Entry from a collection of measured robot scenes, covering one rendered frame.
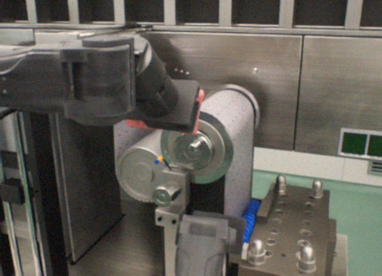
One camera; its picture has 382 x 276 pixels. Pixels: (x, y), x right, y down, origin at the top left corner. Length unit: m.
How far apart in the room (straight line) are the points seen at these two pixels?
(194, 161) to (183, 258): 0.27
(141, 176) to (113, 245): 0.32
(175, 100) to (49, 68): 0.19
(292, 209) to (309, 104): 0.27
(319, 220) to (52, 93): 0.74
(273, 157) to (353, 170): 0.68
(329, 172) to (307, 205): 2.56
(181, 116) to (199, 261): 0.19
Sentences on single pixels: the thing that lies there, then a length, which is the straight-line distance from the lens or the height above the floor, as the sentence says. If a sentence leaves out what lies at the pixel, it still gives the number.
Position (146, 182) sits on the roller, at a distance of 0.83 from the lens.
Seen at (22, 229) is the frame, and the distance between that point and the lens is 0.92.
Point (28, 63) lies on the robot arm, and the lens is 0.39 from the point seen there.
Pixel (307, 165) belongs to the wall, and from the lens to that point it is 3.59.
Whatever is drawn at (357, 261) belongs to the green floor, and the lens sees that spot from 2.73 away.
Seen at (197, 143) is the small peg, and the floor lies 1.27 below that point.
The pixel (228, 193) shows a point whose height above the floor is 1.16.
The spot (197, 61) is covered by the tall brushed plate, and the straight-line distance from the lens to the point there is 1.06.
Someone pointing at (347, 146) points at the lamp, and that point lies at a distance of 1.04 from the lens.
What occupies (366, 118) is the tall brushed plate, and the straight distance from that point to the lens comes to 1.03.
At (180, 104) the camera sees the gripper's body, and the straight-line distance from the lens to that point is 0.53.
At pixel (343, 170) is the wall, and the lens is 3.59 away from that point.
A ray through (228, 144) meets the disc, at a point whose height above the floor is 1.26.
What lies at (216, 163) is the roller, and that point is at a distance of 0.74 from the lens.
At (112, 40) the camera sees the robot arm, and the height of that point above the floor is 1.48.
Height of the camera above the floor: 1.51
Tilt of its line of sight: 19 degrees down
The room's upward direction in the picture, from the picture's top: straight up
